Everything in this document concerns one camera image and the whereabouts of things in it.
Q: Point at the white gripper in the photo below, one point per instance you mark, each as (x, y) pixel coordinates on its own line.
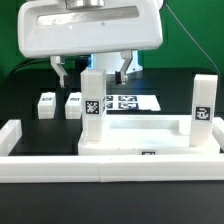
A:
(51, 28)

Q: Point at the white desk top panel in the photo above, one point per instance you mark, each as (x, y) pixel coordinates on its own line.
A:
(145, 135)

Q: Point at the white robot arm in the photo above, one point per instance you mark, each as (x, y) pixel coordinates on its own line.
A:
(109, 61)

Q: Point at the fiducial marker sheet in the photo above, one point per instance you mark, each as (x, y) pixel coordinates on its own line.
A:
(132, 102)

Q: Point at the white U-shaped fixture frame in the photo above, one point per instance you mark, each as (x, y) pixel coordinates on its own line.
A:
(136, 168)

